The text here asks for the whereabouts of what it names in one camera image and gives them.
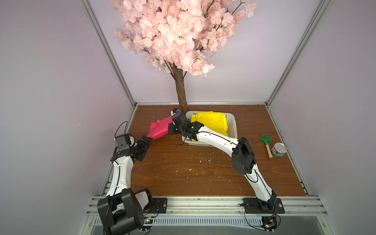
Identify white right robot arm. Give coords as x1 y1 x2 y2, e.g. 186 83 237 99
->
168 111 277 213

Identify aluminium front rail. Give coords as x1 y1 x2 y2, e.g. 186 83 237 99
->
85 196 327 218

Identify controller board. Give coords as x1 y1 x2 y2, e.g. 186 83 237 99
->
261 215 278 233
139 216 155 234

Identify round metal tin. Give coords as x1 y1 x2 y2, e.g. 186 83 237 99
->
271 143 287 157

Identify right controller board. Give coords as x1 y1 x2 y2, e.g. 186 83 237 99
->
261 215 278 233

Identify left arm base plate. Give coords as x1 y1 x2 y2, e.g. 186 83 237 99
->
143 197 168 214

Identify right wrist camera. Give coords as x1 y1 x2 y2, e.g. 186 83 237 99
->
171 108 182 116

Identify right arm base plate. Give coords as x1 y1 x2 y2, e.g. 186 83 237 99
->
240 198 286 214

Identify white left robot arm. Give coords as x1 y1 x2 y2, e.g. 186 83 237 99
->
97 134 153 235

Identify plain yellow raincoat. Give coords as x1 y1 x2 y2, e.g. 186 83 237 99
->
191 111 228 136

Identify left controller board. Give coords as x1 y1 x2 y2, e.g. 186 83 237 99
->
139 216 155 234

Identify green toy rake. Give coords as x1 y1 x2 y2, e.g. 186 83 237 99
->
260 135 273 158

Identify white perforated plastic basket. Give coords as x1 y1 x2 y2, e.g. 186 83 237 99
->
182 111 238 147

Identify pink cherry blossom tree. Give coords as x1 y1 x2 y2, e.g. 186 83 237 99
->
112 0 257 113

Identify pink raincoat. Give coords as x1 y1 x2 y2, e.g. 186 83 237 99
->
147 116 173 140

